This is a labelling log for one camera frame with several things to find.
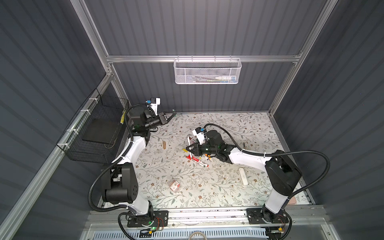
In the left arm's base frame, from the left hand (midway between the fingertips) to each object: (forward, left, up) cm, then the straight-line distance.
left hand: (175, 113), depth 78 cm
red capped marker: (-13, -13, -31) cm, 36 cm away
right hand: (-13, -6, -16) cm, 21 cm away
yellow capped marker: (-13, -4, -15) cm, 21 cm away
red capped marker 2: (-9, -6, -32) cm, 34 cm away
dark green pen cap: (+35, +5, -30) cm, 47 cm away
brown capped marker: (-3, -44, -30) cm, 53 cm away
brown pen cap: (+1, +11, -31) cm, 33 cm away
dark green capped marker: (-13, -7, -14) cm, 20 cm away
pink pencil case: (-39, -59, -28) cm, 76 cm away
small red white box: (-28, +2, -30) cm, 41 cm away
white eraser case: (-26, -36, -28) cm, 52 cm away
